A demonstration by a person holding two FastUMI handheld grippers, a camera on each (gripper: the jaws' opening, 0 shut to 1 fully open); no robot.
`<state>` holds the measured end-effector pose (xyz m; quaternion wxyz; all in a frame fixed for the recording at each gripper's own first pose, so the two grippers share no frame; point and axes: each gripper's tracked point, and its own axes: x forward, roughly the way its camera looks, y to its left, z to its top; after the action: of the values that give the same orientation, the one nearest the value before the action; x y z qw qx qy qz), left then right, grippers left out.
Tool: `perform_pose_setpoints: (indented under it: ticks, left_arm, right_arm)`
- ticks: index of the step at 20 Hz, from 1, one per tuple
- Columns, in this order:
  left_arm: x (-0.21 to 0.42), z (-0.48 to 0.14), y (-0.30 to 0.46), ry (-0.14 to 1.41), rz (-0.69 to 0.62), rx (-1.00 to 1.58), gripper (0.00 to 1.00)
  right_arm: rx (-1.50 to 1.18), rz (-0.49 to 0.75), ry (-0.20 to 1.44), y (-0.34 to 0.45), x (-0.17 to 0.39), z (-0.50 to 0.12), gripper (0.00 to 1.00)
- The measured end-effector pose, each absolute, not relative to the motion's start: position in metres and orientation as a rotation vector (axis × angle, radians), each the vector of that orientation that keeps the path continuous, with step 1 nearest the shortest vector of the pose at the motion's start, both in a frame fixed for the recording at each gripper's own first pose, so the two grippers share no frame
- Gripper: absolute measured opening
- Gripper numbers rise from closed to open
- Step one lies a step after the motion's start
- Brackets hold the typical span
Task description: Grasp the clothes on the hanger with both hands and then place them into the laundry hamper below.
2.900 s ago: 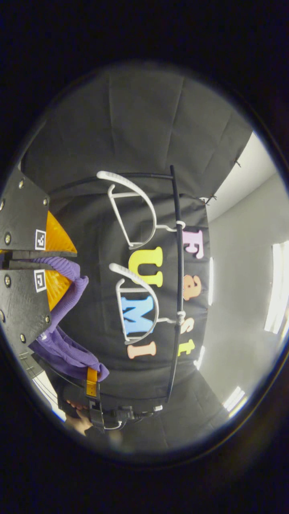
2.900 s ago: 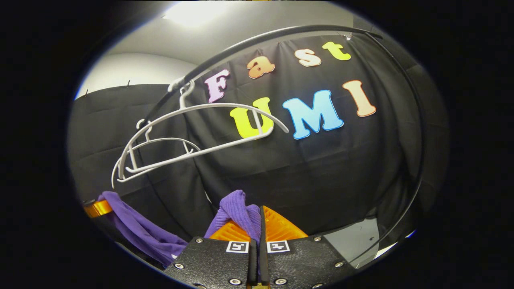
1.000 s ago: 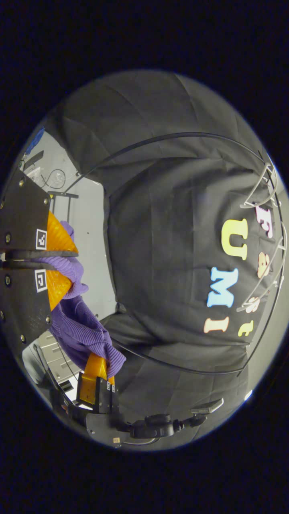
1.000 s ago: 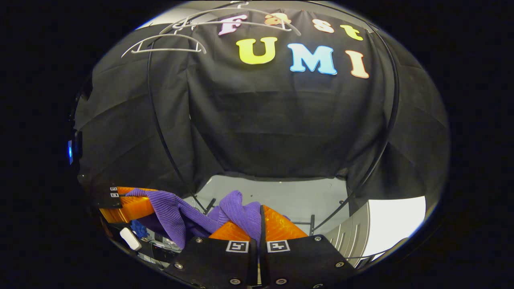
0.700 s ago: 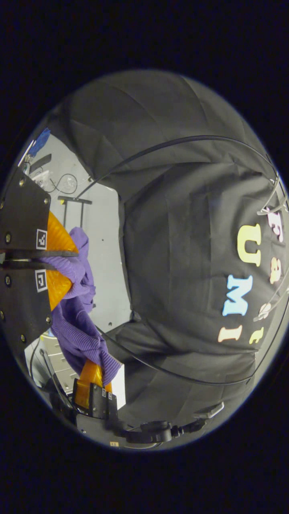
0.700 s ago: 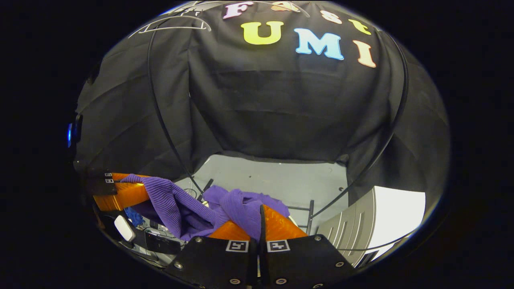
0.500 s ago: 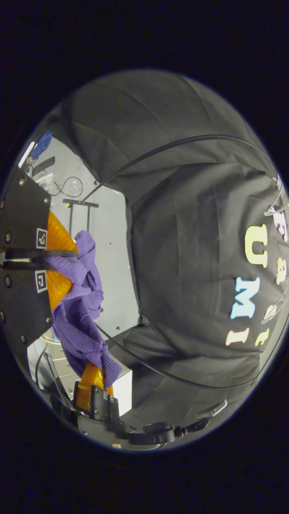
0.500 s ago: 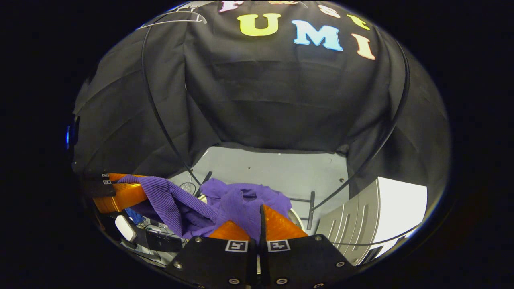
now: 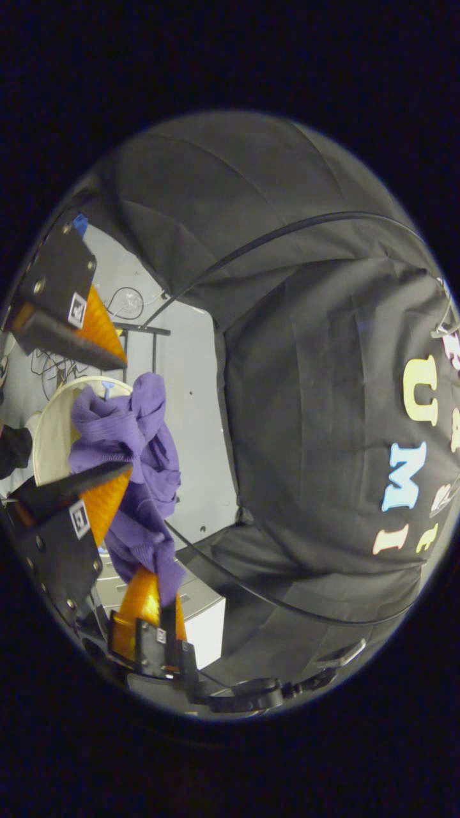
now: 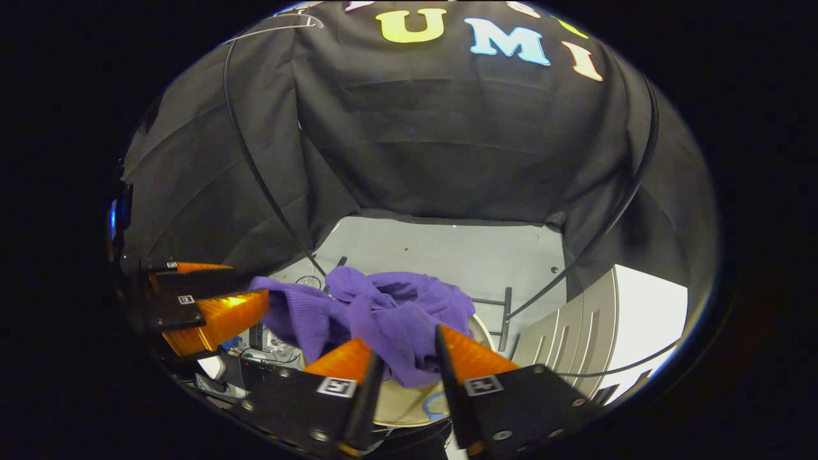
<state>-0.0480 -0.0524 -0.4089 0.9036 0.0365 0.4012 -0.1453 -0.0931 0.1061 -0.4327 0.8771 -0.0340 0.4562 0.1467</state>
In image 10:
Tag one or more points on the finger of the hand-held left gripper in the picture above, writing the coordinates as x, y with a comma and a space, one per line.
192, 281
223, 316

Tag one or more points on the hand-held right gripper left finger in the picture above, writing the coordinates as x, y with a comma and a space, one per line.
367, 402

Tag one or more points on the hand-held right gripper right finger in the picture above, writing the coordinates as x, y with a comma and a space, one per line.
450, 396

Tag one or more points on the beige laundry hamper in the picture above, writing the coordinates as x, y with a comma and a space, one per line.
402, 402

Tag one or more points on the black metal clothes rack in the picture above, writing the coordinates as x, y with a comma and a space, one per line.
255, 166

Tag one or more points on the white plastic clothes hanger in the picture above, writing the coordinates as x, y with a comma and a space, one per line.
268, 30

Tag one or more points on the grey slotted panel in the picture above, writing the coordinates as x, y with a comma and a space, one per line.
569, 338

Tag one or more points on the white flat panel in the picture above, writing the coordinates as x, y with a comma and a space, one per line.
648, 313

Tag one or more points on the black backdrop cloth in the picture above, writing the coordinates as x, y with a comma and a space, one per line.
447, 140

